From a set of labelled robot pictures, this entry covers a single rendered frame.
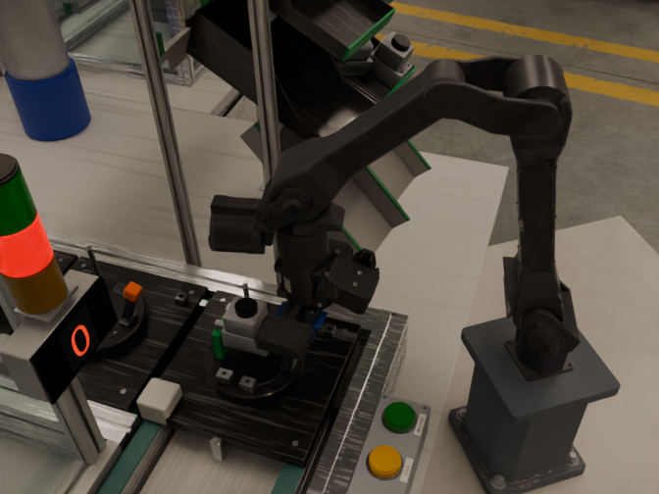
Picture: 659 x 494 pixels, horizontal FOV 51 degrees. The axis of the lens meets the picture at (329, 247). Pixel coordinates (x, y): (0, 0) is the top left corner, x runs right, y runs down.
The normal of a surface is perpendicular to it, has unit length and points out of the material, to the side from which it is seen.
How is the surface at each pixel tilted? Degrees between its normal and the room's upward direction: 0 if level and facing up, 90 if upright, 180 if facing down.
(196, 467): 0
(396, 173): 45
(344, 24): 25
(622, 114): 0
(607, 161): 0
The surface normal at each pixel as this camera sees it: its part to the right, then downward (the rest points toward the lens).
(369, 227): 0.60, -0.30
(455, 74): 0.47, -0.62
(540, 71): -0.04, -0.74
